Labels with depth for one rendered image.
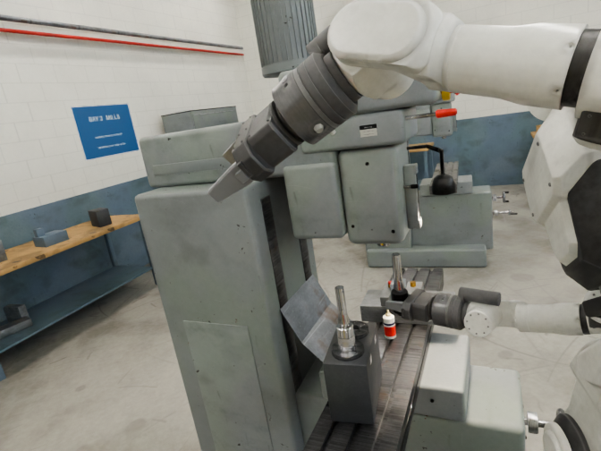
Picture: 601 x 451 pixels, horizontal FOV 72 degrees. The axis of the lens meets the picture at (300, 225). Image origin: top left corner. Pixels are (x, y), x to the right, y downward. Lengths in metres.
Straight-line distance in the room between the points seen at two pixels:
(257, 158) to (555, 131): 0.51
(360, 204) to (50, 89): 4.79
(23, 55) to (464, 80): 5.40
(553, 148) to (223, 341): 1.27
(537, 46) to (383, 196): 0.93
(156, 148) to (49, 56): 4.23
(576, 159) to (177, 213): 1.20
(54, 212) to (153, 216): 3.90
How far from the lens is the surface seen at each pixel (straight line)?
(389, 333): 1.57
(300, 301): 1.65
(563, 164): 0.79
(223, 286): 1.53
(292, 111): 0.50
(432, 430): 1.63
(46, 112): 5.62
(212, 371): 1.78
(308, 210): 1.38
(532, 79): 0.43
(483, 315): 1.09
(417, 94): 1.22
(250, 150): 0.52
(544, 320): 1.10
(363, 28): 0.48
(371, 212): 1.33
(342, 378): 1.17
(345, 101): 0.50
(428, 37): 0.45
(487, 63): 0.44
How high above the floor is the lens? 1.77
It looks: 15 degrees down
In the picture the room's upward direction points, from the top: 9 degrees counter-clockwise
